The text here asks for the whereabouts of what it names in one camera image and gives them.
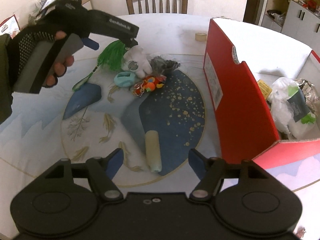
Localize white plush tooth toy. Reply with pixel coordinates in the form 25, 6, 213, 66
121, 45, 152, 79

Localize teal round gadget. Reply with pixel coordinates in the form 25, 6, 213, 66
114, 72, 136, 87

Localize grey fuzzy toy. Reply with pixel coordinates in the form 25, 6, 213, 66
150, 56, 181, 76

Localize yellow small box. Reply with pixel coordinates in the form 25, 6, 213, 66
257, 79, 272, 100

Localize white green plastic bag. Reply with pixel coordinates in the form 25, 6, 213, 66
268, 77, 319, 140

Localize left gloved hand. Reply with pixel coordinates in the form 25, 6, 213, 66
6, 24, 67, 88

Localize colourful small toy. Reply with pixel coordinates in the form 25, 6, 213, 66
133, 75, 167, 97

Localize rolled cream cloth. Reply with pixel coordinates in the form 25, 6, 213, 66
145, 130, 162, 173

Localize red white snack box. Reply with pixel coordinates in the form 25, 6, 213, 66
0, 15, 20, 38

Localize blue painted table mat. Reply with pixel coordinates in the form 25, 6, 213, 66
60, 55, 206, 187

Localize red cardboard box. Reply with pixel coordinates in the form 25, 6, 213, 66
203, 19, 319, 193

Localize dark entrance door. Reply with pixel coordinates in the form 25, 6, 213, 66
243, 0, 260, 24

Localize white wall cabinets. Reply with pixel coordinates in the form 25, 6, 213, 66
258, 0, 319, 53

